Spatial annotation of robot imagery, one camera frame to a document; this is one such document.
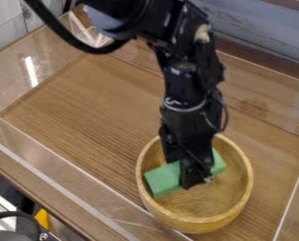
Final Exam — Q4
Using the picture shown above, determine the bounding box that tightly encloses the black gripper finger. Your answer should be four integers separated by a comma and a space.
159, 122, 184, 163
180, 159, 212, 189

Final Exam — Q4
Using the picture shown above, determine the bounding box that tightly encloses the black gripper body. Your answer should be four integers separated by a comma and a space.
160, 97, 228, 169

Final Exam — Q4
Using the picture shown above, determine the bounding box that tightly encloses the green rectangular block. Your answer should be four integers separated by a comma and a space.
143, 150, 225, 199

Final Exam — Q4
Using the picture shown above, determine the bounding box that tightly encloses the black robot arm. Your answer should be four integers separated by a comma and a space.
77, 0, 228, 189

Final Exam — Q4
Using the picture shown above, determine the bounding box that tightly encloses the brown wooden bowl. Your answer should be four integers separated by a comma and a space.
136, 135, 253, 233

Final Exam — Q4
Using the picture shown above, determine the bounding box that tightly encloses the yellow black device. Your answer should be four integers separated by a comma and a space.
12, 206, 69, 241

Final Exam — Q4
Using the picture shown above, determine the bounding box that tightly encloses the clear acrylic front wall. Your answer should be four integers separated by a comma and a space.
0, 118, 192, 241

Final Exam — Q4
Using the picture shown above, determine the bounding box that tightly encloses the clear acrylic corner bracket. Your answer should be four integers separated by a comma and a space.
68, 11, 113, 48

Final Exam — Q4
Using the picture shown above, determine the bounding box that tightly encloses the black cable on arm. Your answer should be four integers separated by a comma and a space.
22, 0, 132, 55

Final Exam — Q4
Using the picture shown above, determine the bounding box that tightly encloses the black cable lower left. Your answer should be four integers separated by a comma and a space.
0, 210, 49, 241

